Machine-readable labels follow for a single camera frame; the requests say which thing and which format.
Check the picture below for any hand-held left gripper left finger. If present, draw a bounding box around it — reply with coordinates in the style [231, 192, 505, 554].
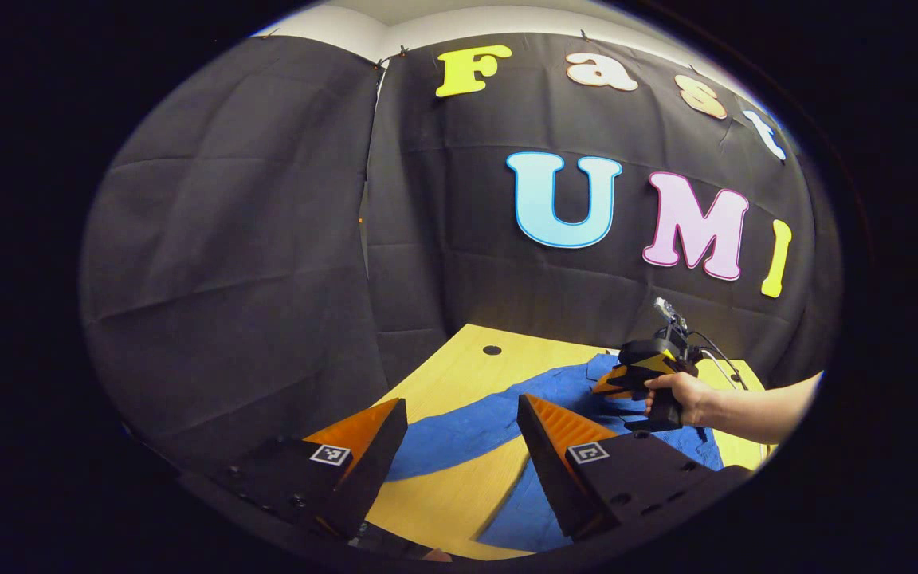
[188, 399, 410, 545]

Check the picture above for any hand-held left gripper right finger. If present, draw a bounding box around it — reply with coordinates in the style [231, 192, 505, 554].
[517, 393, 753, 541]

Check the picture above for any blue button shirt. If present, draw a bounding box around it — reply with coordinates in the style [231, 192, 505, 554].
[386, 353, 724, 552]

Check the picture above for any black backdrop cloth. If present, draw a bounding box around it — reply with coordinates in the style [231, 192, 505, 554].
[80, 30, 844, 479]

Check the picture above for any thin gripper cable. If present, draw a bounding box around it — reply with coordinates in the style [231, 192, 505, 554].
[688, 330, 751, 393]

